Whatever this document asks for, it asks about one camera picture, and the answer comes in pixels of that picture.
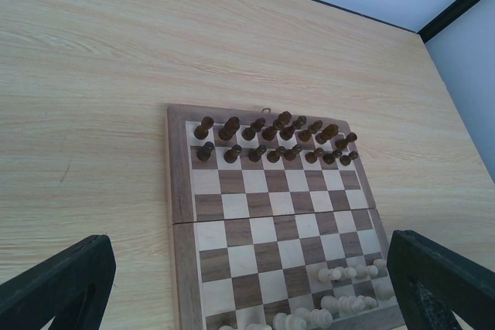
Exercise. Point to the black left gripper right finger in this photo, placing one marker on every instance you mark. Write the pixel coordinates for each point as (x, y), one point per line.
(434, 285)

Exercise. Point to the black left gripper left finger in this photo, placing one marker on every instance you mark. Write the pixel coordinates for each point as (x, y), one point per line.
(69, 290)

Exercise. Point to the white queen piece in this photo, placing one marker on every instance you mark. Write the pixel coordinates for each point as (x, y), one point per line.
(316, 318)

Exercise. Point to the white bishop piece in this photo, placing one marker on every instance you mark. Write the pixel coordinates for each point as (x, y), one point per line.
(282, 321)

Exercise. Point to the dark pawn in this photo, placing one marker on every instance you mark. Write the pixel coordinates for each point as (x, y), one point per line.
(231, 155)

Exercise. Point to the wooden chess board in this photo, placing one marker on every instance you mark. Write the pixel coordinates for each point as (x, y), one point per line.
(249, 238)

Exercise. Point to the dark pawn second row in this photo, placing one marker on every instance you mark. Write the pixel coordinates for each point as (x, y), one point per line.
(255, 154)
(275, 155)
(205, 151)

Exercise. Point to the dark king piece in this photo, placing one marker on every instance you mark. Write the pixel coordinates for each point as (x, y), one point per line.
(288, 132)

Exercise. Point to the dark rook back left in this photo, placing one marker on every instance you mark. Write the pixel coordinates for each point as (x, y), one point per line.
(202, 130)

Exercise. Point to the dark queen piece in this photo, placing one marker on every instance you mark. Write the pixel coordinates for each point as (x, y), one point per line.
(269, 133)

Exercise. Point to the dark knight back row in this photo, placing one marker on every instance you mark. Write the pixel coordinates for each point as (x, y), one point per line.
(229, 129)

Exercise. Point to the dark bishop back row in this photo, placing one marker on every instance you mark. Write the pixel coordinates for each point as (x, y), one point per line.
(250, 132)

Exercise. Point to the black frame post right rear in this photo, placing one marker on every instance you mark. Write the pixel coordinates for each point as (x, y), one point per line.
(445, 18)

